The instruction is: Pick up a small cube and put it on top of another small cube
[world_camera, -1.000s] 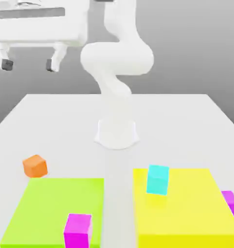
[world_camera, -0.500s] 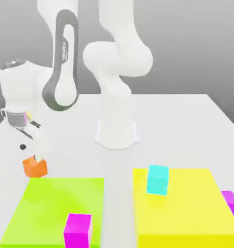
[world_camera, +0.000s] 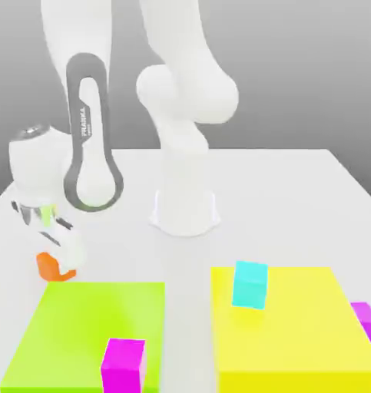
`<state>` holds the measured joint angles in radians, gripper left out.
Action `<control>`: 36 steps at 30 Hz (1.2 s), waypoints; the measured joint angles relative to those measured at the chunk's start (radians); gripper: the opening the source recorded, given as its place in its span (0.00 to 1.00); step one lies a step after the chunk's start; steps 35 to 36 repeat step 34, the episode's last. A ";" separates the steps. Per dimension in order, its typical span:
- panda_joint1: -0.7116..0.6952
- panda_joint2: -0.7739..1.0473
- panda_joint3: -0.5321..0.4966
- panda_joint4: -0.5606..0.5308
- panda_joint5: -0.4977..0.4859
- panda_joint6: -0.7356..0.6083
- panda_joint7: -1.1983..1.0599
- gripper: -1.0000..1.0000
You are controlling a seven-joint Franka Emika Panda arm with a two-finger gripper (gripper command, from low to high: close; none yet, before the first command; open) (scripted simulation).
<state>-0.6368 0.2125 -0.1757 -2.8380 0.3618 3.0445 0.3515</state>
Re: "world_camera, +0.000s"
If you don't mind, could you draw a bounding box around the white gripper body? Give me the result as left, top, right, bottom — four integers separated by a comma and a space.
36, 224, 88, 269

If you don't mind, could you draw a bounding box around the small orange cube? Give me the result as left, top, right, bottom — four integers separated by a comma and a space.
35, 251, 78, 282

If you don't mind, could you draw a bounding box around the small magenta cube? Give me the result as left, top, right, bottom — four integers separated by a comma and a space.
100, 338, 147, 393

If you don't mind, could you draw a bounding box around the small cyan cube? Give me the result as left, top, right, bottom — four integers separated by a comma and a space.
231, 260, 270, 311

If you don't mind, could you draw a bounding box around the small violet cube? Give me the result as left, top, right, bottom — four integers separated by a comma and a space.
349, 301, 371, 345

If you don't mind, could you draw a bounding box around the large lime green box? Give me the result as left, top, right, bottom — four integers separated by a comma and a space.
0, 281, 167, 393

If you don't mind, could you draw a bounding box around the large yellow box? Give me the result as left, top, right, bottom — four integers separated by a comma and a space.
210, 266, 371, 393

